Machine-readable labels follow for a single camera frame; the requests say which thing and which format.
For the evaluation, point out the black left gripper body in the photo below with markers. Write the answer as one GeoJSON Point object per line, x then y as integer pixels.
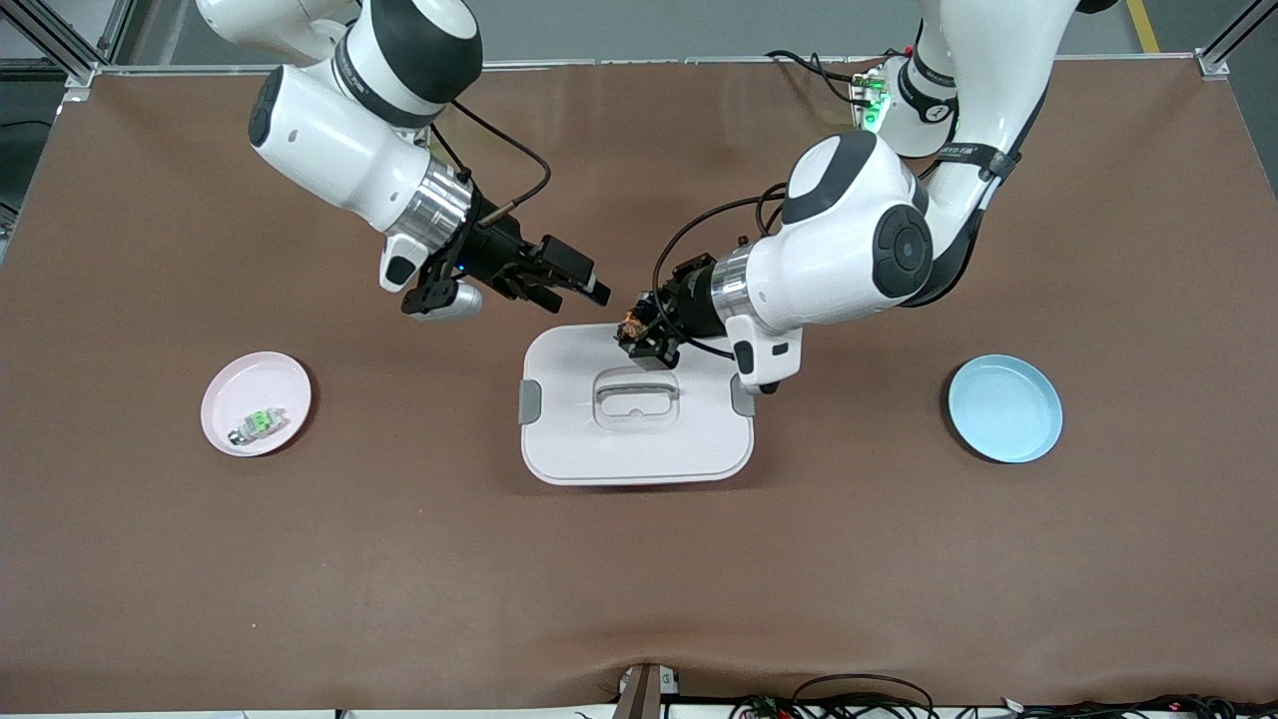
{"type": "Point", "coordinates": [690, 300]}

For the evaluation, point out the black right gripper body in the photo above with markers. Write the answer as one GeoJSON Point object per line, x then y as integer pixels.
{"type": "Point", "coordinates": [496, 251]}

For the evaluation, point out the orange and black switch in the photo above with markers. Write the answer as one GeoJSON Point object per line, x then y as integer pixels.
{"type": "Point", "coordinates": [631, 326]}

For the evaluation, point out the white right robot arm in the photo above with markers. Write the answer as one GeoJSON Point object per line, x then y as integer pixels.
{"type": "Point", "coordinates": [329, 140]}

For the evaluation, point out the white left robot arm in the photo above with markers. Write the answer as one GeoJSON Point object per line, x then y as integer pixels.
{"type": "Point", "coordinates": [849, 240]}

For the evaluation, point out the white lidded box, grey latches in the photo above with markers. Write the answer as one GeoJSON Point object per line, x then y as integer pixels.
{"type": "Point", "coordinates": [639, 449]}

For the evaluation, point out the brown table mat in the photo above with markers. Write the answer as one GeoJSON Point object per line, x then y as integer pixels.
{"type": "Point", "coordinates": [639, 579]}

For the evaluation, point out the pink round plate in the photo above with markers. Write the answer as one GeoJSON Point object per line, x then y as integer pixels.
{"type": "Point", "coordinates": [245, 384]}

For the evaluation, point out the light blue round plate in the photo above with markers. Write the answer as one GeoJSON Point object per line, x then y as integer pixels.
{"type": "Point", "coordinates": [1008, 409]}

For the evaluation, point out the green switch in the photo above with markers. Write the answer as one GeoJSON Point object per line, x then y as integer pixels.
{"type": "Point", "coordinates": [260, 424]}

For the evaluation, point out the brown camera mount bracket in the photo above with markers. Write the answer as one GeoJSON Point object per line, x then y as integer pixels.
{"type": "Point", "coordinates": [644, 694]}

